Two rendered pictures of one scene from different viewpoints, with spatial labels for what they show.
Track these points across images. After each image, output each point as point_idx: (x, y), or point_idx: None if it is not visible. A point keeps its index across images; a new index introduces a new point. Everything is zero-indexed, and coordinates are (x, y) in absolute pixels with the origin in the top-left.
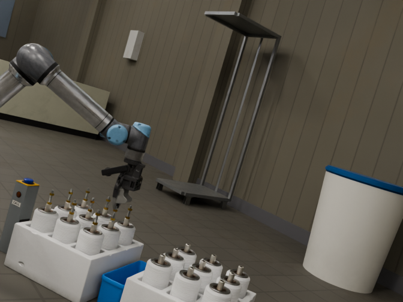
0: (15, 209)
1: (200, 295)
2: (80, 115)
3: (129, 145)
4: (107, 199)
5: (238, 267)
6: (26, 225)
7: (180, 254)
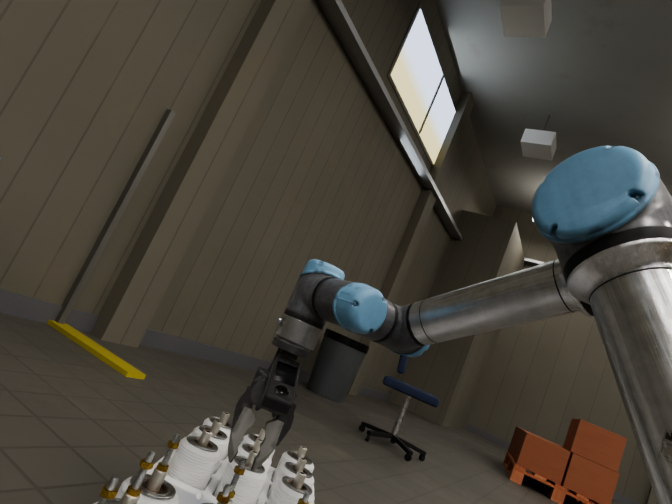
0: None
1: (268, 484)
2: (474, 334)
3: (324, 322)
4: (152, 465)
5: (227, 416)
6: None
7: (218, 455)
